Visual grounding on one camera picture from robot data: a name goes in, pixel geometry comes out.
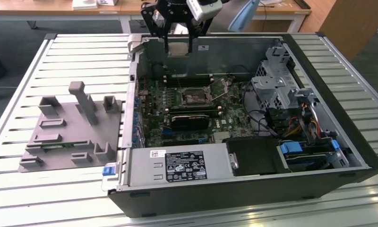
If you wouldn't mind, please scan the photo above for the black open PC case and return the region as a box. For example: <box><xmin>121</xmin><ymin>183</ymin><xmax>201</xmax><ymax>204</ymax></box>
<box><xmin>107</xmin><ymin>32</ymin><xmax>378</xmax><ymax>218</ymax></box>

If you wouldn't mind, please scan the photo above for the black graphics card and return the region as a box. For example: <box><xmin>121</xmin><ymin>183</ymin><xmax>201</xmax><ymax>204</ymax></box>
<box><xmin>170</xmin><ymin>114</ymin><xmax>210</xmax><ymax>131</ymax></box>

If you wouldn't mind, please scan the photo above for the grey power supply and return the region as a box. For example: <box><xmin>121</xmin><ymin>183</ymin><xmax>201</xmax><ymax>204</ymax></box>
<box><xmin>128</xmin><ymin>148</ymin><xmax>236</xmax><ymax>186</ymax></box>

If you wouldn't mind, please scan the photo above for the blue case latch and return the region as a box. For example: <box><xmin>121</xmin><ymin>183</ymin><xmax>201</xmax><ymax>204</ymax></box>
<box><xmin>103</xmin><ymin>166</ymin><xmax>119</xmax><ymax>177</ymax></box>

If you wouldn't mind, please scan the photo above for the green motherboard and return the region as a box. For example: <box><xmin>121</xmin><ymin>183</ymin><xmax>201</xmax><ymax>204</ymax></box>
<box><xmin>135</xmin><ymin>77</ymin><xmax>260</xmax><ymax>148</ymax></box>

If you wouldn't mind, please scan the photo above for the wooden cabinet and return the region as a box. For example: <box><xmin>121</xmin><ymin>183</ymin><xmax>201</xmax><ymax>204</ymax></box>
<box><xmin>317</xmin><ymin>0</ymin><xmax>378</xmax><ymax>62</ymax></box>

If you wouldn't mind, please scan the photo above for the metal socket cover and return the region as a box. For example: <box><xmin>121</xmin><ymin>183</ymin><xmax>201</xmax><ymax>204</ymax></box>
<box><xmin>208</xmin><ymin>77</ymin><xmax>232</xmax><ymax>100</ymax></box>

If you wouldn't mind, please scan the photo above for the black plastic shroud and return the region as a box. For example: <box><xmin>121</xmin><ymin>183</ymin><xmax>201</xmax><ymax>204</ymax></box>
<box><xmin>225</xmin><ymin>138</ymin><xmax>293</xmax><ymax>177</ymax></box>

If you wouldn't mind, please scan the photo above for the silver square CPU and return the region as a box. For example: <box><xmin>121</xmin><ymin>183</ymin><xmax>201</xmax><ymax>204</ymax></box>
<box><xmin>168</xmin><ymin>42</ymin><xmax>190</xmax><ymax>58</ymax></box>

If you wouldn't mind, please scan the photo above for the coloured wire bundle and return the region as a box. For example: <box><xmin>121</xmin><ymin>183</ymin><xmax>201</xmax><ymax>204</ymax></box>
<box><xmin>282</xmin><ymin>117</ymin><xmax>322</xmax><ymax>138</ymax></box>

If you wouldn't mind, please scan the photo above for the wooden desk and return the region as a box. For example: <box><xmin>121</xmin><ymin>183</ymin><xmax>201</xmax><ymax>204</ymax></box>
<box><xmin>0</xmin><ymin>0</ymin><xmax>313</xmax><ymax>34</ymax></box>

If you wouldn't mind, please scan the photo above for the blue disk carrier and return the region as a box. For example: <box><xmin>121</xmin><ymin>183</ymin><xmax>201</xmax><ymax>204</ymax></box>
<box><xmin>278</xmin><ymin>141</ymin><xmax>304</xmax><ymax>157</ymax></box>

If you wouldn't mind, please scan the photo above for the black wire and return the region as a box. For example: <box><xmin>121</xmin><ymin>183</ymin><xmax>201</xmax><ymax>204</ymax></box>
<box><xmin>241</xmin><ymin>81</ymin><xmax>280</xmax><ymax>138</ymax></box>

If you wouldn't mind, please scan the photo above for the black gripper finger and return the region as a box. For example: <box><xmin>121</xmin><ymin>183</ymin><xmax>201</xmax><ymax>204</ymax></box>
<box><xmin>141</xmin><ymin>1</ymin><xmax>172</xmax><ymax>54</ymax></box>
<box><xmin>186</xmin><ymin>17</ymin><xmax>214</xmax><ymax>54</ymax></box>

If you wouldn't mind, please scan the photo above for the green RAM stick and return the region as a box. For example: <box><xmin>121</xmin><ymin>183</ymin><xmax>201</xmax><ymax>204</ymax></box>
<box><xmin>43</xmin><ymin>142</ymin><xmax>95</xmax><ymax>149</ymax></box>

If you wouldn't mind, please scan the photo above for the CPU socket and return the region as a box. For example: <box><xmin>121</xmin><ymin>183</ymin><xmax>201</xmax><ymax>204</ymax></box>
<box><xmin>181</xmin><ymin>87</ymin><xmax>214</xmax><ymax>105</ymax></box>

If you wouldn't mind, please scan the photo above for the silver metal disk bay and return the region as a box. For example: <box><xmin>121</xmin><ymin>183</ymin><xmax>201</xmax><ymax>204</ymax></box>
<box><xmin>250</xmin><ymin>46</ymin><xmax>320</xmax><ymax>112</ymax></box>

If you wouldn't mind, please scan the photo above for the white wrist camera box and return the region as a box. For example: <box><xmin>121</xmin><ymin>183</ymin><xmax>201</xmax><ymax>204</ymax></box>
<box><xmin>186</xmin><ymin>0</ymin><xmax>224</xmax><ymax>21</ymax></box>

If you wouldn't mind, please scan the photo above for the black RAM slot bank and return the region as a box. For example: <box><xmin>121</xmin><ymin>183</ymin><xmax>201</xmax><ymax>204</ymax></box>
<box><xmin>165</xmin><ymin>74</ymin><xmax>216</xmax><ymax>87</ymax></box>
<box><xmin>168</xmin><ymin>107</ymin><xmax>221</xmax><ymax>117</ymax></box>

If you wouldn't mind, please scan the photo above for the grey plastic parts rack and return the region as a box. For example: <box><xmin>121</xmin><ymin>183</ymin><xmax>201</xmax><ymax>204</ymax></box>
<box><xmin>17</xmin><ymin>81</ymin><xmax>125</xmax><ymax>173</ymax></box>

